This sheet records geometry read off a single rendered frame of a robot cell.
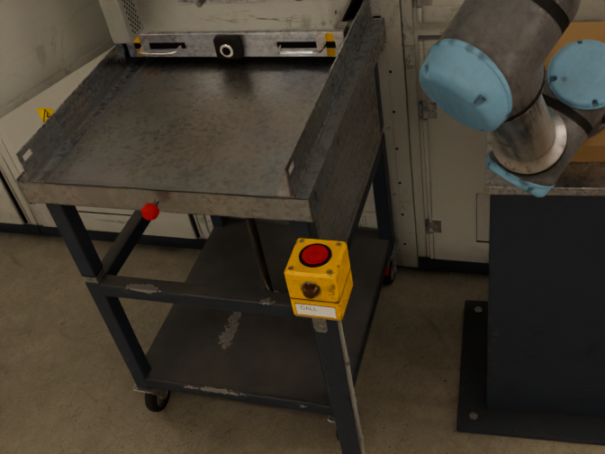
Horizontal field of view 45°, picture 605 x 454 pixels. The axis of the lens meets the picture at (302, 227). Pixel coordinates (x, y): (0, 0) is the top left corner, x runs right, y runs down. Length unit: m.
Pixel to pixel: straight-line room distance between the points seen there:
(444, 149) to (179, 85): 0.72
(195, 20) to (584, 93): 0.89
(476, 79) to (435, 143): 1.15
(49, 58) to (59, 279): 0.97
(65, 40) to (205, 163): 0.64
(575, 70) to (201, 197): 0.68
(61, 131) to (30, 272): 1.18
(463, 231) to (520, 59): 1.35
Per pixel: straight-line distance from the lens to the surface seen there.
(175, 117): 1.60
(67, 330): 2.47
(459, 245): 2.21
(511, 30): 0.85
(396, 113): 1.97
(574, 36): 1.52
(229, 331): 2.02
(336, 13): 1.65
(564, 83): 1.25
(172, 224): 2.49
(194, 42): 1.76
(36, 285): 2.68
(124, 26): 1.69
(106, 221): 2.62
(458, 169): 2.02
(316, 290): 1.08
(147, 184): 1.43
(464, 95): 0.84
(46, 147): 1.60
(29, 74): 1.90
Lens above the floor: 1.65
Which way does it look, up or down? 41 degrees down
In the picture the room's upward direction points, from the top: 12 degrees counter-clockwise
